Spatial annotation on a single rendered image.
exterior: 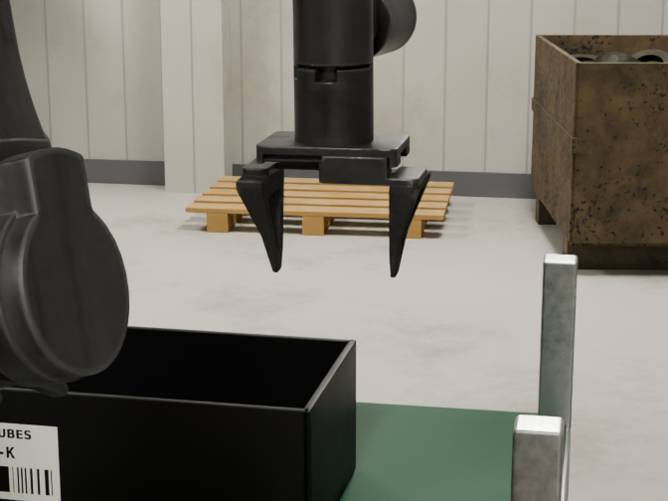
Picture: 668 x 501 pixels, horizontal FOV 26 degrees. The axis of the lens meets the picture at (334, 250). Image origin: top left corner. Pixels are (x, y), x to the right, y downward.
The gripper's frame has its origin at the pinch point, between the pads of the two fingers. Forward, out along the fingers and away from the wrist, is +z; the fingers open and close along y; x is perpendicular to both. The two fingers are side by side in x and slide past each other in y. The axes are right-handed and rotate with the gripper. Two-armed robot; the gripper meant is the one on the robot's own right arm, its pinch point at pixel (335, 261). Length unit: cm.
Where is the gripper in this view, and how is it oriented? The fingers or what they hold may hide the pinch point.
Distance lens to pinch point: 106.7
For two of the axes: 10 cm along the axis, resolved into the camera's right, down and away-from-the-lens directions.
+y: -9.8, -0.4, 2.0
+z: 0.1, 9.7, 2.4
